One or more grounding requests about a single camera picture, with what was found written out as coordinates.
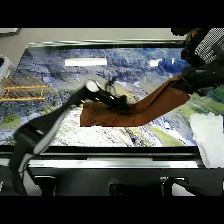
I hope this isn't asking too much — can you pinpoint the white garment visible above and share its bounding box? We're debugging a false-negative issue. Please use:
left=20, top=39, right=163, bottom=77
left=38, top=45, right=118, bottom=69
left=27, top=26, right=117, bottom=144
left=188, top=111, right=224, bottom=170

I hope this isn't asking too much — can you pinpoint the silver frame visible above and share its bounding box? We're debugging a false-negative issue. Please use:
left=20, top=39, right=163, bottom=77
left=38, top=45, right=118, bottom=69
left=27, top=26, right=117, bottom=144
left=0, top=151, right=224, bottom=197

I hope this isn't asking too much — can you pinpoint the brown clothes hanger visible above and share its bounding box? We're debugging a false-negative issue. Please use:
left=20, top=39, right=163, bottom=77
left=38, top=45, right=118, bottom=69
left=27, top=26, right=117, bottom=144
left=0, top=89, right=48, bottom=103

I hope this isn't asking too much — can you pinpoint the black garment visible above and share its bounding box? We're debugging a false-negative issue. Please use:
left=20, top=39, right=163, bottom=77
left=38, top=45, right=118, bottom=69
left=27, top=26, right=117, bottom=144
left=170, top=27, right=203, bottom=68

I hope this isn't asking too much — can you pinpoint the brown garment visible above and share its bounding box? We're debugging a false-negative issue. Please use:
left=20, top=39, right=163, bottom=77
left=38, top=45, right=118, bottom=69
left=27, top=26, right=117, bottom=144
left=79, top=73, right=192, bottom=128

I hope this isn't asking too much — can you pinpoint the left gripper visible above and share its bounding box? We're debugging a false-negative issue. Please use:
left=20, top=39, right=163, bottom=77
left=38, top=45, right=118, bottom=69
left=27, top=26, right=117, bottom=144
left=110, top=92, right=132, bottom=112

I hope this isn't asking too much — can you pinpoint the checked shirt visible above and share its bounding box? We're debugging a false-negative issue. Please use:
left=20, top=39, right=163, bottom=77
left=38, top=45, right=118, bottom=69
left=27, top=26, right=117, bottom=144
left=194, top=28, right=224, bottom=65

